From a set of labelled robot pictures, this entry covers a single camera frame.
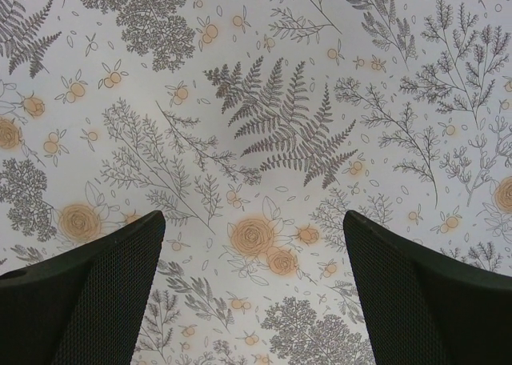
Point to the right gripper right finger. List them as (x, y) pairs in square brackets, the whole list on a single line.
[(422, 307)]

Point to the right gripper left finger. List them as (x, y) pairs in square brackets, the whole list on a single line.
[(84, 306)]

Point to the floral patterned table mat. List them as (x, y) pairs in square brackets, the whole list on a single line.
[(254, 126)]

